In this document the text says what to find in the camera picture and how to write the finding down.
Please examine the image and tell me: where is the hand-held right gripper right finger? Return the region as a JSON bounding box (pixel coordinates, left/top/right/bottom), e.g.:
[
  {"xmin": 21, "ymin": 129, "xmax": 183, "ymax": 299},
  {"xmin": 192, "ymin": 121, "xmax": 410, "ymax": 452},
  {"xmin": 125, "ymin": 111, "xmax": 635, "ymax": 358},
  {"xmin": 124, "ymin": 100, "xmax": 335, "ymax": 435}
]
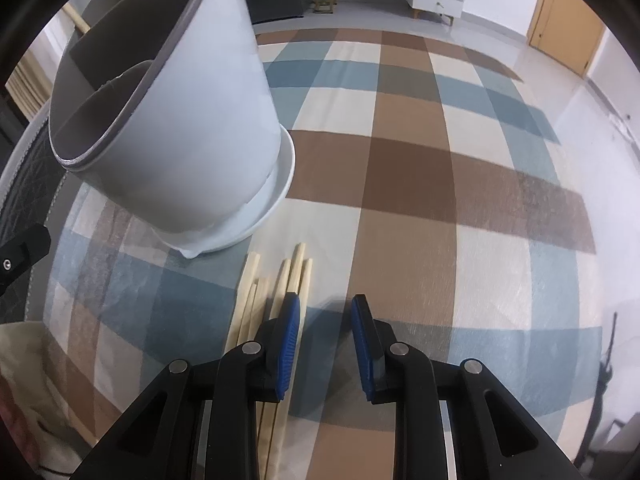
[{"xmin": 350, "ymin": 294, "xmax": 586, "ymax": 480}]

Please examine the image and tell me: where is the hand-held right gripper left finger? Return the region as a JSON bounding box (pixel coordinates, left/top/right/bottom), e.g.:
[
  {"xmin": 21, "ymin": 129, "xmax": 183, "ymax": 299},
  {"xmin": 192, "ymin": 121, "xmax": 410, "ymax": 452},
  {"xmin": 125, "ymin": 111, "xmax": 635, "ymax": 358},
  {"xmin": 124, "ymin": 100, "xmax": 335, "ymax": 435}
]
[{"xmin": 75, "ymin": 291, "xmax": 304, "ymax": 480}]

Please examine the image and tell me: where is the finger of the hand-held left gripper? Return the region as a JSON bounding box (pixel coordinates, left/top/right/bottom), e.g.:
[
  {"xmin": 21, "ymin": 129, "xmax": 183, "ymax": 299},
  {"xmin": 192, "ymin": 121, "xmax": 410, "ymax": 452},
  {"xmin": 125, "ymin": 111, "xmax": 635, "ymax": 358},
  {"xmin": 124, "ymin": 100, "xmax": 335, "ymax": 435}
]
[{"xmin": 0, "ymin": 224, "xmax": 52, "ymax": 291}]

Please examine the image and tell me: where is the bunch of wooden chopsticks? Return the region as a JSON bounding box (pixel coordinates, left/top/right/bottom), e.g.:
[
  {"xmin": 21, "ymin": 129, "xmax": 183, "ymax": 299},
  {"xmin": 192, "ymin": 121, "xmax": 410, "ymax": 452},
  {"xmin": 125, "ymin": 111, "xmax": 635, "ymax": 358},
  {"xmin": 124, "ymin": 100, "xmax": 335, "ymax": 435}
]
[{"xmin": 222, "ymin": 242, "xmax": 314, "ymax": 480}]

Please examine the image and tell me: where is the white utensil holder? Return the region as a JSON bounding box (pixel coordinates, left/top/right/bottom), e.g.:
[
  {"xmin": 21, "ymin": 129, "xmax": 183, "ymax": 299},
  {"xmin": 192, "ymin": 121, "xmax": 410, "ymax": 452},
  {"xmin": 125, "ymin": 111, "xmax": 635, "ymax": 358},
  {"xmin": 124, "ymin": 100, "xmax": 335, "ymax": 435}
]
[{"xmin": 47, "ymin": 0, "xmax": 297, "ymax": 261}]

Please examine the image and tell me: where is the wooden chopstick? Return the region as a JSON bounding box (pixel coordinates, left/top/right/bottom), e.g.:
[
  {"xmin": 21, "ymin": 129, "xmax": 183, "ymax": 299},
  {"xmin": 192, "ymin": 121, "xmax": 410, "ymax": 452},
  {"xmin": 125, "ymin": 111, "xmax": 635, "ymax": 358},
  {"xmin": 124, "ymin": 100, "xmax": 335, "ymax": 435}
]
[{"xmin": 64, "ymin": 1, "xmax": 92, "ymax": 36}]

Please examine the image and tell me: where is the grey mattress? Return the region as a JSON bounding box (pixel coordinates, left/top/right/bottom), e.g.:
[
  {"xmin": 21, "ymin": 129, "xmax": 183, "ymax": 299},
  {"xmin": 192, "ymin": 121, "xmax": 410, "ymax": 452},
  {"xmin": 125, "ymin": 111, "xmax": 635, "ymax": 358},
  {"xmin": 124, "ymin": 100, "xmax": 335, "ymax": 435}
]
[{"xmin": 0, "ymin": 110, "xmax": 76, "ymax": 251}]

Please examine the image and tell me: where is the beige curtain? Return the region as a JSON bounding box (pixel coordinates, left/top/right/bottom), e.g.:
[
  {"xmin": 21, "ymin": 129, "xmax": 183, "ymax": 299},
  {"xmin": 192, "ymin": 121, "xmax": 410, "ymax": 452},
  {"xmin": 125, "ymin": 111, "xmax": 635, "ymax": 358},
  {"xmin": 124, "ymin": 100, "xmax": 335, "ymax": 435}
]
[{"xmin": 5, "ymin": 55, "xmax": 52, "ymax": 122}]

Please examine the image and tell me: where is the checkered tablecloth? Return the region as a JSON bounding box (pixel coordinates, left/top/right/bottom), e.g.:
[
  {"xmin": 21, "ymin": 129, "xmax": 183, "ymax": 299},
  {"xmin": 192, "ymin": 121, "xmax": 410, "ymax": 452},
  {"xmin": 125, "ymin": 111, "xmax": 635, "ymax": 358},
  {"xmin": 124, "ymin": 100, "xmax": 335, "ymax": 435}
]
[{"xmin": 42, "ymin": 27, "xmax": 606, "ymax": 480}]

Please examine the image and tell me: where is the black folded tripod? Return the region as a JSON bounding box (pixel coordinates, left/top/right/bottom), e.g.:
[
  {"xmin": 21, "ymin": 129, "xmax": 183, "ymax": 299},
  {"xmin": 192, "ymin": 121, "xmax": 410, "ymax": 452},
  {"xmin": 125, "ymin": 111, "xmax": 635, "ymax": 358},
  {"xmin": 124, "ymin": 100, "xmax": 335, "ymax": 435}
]
[{"xmin": 575, "ymin": 311, "xmax": 622, "ymax": 468}]

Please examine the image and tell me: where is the white crumpled paper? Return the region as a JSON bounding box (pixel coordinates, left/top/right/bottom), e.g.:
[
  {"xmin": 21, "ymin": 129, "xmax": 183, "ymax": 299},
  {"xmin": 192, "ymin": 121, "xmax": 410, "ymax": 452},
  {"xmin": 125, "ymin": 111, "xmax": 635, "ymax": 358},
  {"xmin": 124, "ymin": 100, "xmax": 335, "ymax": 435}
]
[{"xmin": 612, "ymin": 112, "xmax": 638, "ymax": 136}]

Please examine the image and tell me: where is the wooden door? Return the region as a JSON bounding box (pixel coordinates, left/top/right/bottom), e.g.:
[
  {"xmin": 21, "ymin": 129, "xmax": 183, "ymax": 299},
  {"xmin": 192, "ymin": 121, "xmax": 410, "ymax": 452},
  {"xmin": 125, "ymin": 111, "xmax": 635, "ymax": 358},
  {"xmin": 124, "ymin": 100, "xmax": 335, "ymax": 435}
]
[{"xmin": 526, "ymin": 0, "xmax": 608, "ymax": 78}]

